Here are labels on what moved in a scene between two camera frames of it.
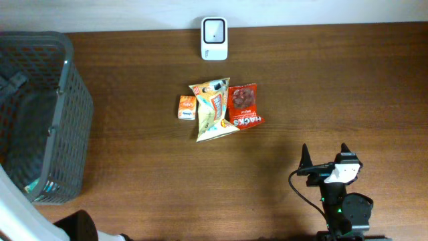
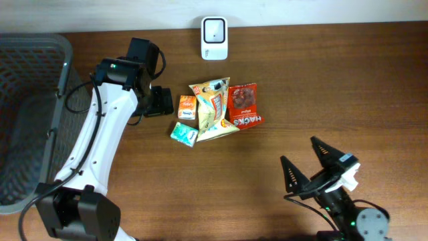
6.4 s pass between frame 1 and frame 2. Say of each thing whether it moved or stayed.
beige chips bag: stayed
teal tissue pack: moved
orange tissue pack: stayed
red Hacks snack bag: stayed
